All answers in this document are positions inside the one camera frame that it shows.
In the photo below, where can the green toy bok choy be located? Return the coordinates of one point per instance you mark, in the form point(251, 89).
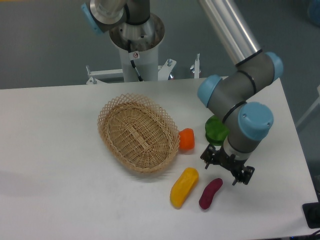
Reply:
point(215, 131)

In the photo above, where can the yellow toy mango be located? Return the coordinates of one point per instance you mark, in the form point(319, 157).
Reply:
point(183, 186)

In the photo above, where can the white metal base frame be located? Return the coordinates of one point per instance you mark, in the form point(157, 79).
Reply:
point(136, 67)

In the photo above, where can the black device at table edge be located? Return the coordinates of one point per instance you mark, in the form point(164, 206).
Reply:
point(312, 214)

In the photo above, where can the orange toy pepper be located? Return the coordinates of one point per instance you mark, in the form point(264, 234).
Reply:
point(187, 139)

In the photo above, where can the purple toy sweet potato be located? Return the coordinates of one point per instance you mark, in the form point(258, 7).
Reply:
point(209, 192)

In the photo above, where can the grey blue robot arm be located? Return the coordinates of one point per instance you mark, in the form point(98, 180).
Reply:
point(227, 98)

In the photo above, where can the woven wicker basket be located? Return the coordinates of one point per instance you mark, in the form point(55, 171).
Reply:
point(139, 133)

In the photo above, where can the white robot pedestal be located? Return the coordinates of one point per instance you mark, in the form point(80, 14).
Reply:
point(138, 47)

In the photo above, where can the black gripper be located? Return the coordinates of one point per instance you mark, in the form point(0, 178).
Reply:
point(241, 173)

